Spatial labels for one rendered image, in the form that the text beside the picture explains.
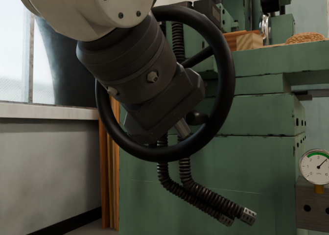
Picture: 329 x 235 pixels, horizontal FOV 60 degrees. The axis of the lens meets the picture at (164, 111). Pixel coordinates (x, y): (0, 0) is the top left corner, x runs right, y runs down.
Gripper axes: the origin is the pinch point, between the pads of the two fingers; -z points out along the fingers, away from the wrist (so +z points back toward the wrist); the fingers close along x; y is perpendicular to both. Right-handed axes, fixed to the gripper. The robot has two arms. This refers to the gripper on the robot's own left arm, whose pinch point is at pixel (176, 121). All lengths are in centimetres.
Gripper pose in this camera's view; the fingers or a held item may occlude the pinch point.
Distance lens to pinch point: 41.8
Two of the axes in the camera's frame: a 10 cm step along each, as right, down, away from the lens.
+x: 7.4, -6.6, 0.9
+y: -5.4, -5.1, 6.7
